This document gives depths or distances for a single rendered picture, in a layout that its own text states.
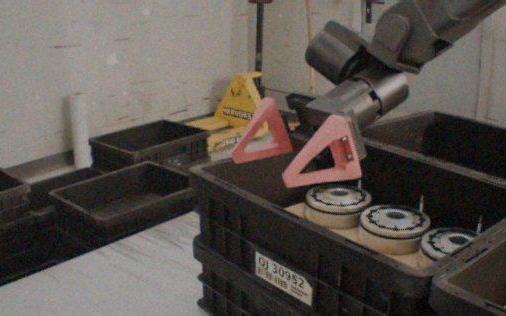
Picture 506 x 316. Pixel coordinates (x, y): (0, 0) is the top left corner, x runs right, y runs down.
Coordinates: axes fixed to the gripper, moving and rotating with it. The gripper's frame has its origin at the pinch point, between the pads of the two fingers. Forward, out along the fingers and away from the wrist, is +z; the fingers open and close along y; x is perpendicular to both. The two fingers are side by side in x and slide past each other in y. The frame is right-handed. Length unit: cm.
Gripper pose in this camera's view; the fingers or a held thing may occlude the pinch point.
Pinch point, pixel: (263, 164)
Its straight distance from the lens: 58.6
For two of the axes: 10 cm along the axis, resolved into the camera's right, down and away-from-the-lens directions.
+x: 3.3, 8.3, 4.4
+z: -7.8, 5.0, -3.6
